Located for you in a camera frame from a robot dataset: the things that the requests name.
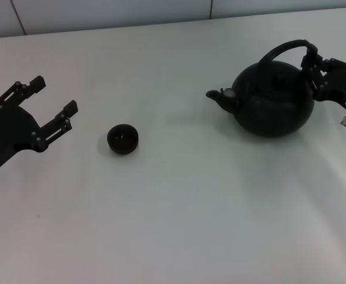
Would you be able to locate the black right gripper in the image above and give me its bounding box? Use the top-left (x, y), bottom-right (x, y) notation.
top-left (300, 43), bottom-right (346, 112)

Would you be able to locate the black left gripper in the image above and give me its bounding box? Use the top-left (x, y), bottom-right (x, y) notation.
top-left (0, 76), bottom-right (78, 178)

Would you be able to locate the black round teapot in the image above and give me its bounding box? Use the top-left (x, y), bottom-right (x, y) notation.
top-left (205, 38), bottom-right (315, 138)

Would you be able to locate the small dark teacup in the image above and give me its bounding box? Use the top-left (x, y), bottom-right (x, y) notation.
top-left (106, 124), bottom-right (140, 156)

